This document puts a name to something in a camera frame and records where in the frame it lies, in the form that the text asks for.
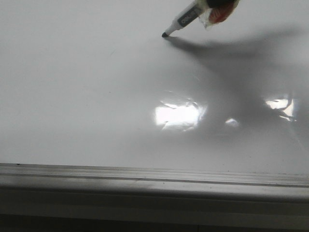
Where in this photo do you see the white whiteboard surface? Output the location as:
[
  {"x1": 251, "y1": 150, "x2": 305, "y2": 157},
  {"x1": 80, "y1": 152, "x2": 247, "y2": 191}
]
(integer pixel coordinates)
[{"x1": 0, "y1": 0, "x2": 309, "y2": 174}]

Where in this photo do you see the grey aluminium whiteboard frame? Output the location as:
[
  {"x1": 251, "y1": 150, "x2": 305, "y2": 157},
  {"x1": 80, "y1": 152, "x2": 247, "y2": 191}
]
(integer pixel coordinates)
[{"x1": 0, "y1": 163, "x2": 309, "y2": 216}]

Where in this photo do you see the white black whiteboard marker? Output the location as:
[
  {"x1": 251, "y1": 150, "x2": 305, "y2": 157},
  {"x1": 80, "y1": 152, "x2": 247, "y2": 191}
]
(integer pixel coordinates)
[{"x1": 162, "y1": 0, "x2": 210, "y2": 38}]

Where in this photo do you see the red round magnet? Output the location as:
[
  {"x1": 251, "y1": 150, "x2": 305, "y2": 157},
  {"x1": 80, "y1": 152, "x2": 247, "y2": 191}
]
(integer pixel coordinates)
[{"x1": 199, "y1": 0, "x2": 239, "y2": 29}]

